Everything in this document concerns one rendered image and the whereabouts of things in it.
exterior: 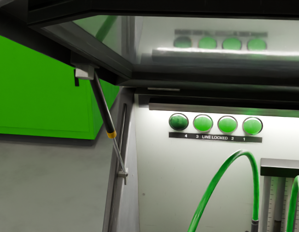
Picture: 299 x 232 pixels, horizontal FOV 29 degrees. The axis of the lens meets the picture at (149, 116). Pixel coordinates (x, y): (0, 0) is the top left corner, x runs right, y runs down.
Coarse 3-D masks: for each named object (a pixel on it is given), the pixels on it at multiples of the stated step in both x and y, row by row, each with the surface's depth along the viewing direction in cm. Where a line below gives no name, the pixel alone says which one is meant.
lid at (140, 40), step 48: (0, 0) 56; (48, 0) 63; (96, 0) 56; (144, 0) 55; (192, 0) 55; (240, 0) 54; (288, 0) 53; (48, 48) 94; (96, 48) 92; (144, 48) 89; (192, 48) 87; (240, 48) 84; (288, 48) 81
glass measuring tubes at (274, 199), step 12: (264, 168) 141; (276, 168) 140; (288, 168) 140; (264, 180) 144; (276, 180) 145; (288, 180) 145; (264, 192) 145; (276, 192) 147; (288, 192) 146; (264, 204) 147; (276, 204) 146; (288, 204) 148; (264, 216) 148; (276, 216) 148; (264, 228) 150; (276, 228) 150
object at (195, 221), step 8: (240, 152) 122; (248, 152) 125; (232, 160) 118; (224, 168) 116; (256, 168) 133; (216, 176) 114; (256, 176) 135; (216, 184) 114; (256, 184) 137; (208, 192) 112; (256, 192) 138; (200, 200) 112; (208, 200) 112; (256, 200) 140; (200, 208) 111; (256, 208) 141; (200, 216) 111; (256, 216) 142; (192, 224) 110
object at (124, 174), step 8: (96, 72) 107; (96, 80) 108; (96, 88) 110; (96, 96) 111; (104, 96) 113; (104, 104) 114; (104, 112) 115; (104, 120) 118; (112, 128) 120; (112, 136) 122; (120, 160) 130; (120, 176) 135; (128, 176) 138
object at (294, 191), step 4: (296, 176) 124; (296, 180) 123; (296, 184) 127; (292, 188) 130; (296, 188) 129; (292, 192) 131; (296, 192) 130; (292, 196) 131; (296, 196) 131; (292, 200) 132; (292, 204) 133; (292, 208) 134; (288, 212) 136; (292, 212) 135; (288, 216) 136; (292, 216) 135; (288, 220) 137; (292, 220) 136; (288, 224) 137; (292, 224) 137; (288, 228) 138; (292, 228) 138
